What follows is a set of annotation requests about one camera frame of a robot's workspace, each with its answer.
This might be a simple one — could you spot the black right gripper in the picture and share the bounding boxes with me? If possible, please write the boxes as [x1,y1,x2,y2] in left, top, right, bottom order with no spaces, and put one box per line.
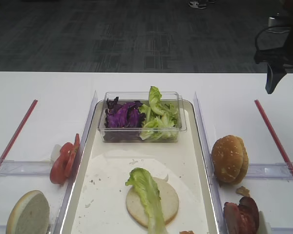
[254,46,293,94]

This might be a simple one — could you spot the green lettuce leaf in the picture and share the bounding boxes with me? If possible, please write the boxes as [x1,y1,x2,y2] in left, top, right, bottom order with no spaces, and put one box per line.
[125,168,168,234]

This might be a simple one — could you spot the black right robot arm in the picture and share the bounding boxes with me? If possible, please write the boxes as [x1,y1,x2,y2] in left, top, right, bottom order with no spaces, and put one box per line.
[254,0,293,94]

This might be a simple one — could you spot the meat crumb on table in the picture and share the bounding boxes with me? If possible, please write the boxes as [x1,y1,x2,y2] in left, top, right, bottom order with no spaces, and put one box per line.
[235,186,250,197]

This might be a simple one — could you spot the green lettuce leaves in container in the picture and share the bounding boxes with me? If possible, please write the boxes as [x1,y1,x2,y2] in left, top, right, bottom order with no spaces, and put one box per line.
[139,86,179,141]

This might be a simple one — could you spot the back meat patty slice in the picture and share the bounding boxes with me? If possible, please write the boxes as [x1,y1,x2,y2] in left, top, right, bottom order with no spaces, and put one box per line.
[239,196,259,233]

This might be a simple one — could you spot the meat patty slice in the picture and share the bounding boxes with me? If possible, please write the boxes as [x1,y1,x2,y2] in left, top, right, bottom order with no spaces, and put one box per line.
[224,202,244,234]
[239,196,259,233]

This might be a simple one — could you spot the front meat patty slice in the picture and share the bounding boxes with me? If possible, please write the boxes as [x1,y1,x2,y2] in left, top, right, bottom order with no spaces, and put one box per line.
[224,202,244,234]

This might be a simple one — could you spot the meat crumb on tray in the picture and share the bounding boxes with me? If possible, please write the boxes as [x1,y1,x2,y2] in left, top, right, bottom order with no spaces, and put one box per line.
[179,230,194,234]

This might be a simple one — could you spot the tomato slices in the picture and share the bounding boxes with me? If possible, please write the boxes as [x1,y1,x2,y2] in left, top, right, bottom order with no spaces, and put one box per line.
[49,134,80,184]

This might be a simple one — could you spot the sesame bun top inner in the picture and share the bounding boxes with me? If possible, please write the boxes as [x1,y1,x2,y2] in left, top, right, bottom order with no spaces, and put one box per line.
[233,137,249,184]

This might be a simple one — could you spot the sesame bun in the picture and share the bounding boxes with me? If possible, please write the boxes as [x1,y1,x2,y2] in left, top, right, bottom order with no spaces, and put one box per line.
[233,137,249,184]
[211,135,243,184]

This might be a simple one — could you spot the right upper clear pusher track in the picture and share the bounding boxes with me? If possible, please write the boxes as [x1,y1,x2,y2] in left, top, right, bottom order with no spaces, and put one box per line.
[245,162,293,180]

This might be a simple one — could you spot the clear pusher track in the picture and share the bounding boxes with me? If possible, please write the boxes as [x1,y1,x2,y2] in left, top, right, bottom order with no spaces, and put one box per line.
[0,143,64,176]
[257,211,293,234]
[245,162,293,180]

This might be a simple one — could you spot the sesame bun top outer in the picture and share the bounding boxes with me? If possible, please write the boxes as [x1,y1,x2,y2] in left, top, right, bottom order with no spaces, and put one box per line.
[211,135,243,184]

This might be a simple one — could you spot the right lower clear pusher track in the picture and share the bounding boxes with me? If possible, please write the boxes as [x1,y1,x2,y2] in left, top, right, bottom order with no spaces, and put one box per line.
[257,211,293,234]

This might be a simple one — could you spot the clear plastic salad container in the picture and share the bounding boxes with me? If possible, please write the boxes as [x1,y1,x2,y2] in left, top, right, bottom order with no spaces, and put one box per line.
[98,91,187,142]

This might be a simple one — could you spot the white bun bottom on tray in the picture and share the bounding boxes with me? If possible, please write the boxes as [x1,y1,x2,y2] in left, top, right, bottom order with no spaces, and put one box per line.
[126,177,179,228]

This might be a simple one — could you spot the purple cabbage shreds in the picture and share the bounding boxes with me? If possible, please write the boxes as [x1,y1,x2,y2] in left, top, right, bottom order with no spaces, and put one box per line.
[105,97,146,128]

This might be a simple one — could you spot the cream metal tray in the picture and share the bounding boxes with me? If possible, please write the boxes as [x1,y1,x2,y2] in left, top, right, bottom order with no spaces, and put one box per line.
[61,101,218,234]

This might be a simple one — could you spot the white bun half standing left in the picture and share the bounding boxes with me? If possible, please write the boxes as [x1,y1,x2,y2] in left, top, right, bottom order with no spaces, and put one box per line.
[5,190,50,234]

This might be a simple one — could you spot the left upper clear pusher track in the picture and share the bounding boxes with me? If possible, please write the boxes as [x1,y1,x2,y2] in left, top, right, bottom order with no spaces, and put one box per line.
[0,143,64,176]

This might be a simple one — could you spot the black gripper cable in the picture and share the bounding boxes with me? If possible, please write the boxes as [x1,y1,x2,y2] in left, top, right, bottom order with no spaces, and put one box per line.
[254,24,293,53]

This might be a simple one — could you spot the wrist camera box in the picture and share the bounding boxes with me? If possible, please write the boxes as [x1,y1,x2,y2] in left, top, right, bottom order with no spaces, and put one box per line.
[267,15,293,34]

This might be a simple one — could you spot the right red strip rail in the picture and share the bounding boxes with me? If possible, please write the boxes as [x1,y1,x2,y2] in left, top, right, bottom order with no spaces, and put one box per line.
[254,99,293,176]

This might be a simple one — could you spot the red strip rail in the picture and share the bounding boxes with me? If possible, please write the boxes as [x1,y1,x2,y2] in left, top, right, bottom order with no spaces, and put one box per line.
[254,99,293,176]
[0,99,38,167]

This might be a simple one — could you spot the left red strip rail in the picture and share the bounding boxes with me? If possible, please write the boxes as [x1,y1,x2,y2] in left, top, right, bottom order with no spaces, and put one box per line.
[0,99,38,167]

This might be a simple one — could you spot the left clear divider rail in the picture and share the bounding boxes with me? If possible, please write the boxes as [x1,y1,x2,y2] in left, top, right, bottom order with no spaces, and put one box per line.
[48,91,98,234]

